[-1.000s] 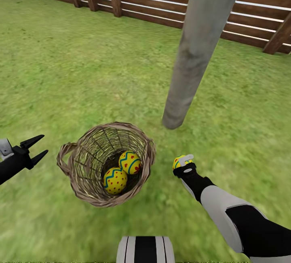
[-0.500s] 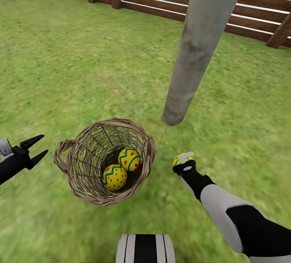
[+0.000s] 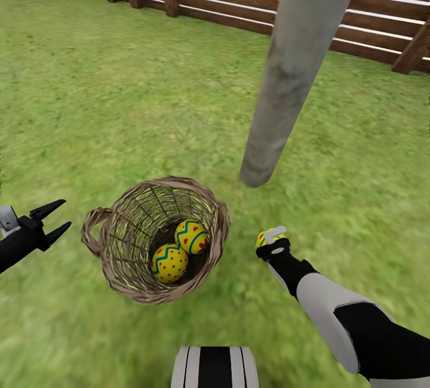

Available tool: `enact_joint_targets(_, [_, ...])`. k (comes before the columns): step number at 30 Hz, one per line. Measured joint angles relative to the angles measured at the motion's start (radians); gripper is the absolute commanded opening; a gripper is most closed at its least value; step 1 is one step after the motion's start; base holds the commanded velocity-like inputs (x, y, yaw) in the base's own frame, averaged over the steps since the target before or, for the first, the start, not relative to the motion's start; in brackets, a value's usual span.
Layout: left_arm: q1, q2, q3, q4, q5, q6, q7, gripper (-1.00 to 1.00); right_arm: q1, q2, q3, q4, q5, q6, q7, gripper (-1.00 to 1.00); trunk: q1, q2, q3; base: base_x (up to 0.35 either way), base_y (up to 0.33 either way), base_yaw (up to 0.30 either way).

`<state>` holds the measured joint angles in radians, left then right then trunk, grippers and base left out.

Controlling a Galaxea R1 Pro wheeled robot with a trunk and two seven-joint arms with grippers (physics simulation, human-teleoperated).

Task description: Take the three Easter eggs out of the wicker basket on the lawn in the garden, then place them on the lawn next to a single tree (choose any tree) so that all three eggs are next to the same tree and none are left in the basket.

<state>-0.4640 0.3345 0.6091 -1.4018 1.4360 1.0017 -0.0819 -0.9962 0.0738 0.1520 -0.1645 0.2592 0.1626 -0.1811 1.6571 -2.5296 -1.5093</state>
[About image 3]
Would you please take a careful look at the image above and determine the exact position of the robot trunk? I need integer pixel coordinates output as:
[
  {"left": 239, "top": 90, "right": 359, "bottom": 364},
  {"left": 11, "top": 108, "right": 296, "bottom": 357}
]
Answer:
[{"left": 171, "top": 346, "right": 259, "bottom": 388}]

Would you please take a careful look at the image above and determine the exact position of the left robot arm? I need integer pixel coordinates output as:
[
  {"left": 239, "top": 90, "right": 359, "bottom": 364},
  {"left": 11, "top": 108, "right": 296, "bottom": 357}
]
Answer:
[{"left": 0, "top": 199, "right": 72, "bottom": 274}]

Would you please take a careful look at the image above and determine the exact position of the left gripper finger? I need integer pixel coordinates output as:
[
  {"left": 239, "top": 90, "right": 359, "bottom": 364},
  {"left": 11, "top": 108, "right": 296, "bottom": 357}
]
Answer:
[
  {"left": 29, "top": 199, "right": 65, "bottom": 227},
  {"left": 45, "top": 221, "right": 72, "bottom": 245}
]

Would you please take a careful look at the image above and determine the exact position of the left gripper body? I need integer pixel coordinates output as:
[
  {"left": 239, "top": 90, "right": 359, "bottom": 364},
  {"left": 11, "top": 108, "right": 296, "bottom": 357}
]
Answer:
[{"left": 0, "top": 215, "right": 50, "bottom": 266}]

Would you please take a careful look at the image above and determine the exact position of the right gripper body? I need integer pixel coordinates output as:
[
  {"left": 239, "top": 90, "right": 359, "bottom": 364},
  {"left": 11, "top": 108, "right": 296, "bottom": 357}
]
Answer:
[{"left": 258, "top": 238, "right": 290, "bottom": 261}]

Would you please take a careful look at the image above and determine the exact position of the wicker basket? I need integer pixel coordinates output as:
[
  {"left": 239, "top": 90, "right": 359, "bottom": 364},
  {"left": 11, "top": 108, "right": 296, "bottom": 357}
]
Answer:
[{"left": 81, "top": 175, "right": 232, "bottom": 305}]

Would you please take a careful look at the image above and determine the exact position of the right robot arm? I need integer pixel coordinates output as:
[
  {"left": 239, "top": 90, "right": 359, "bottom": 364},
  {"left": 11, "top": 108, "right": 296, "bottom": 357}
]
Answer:
[{"left": 256, "top": 226, "right": 430, "bottom": 388}]

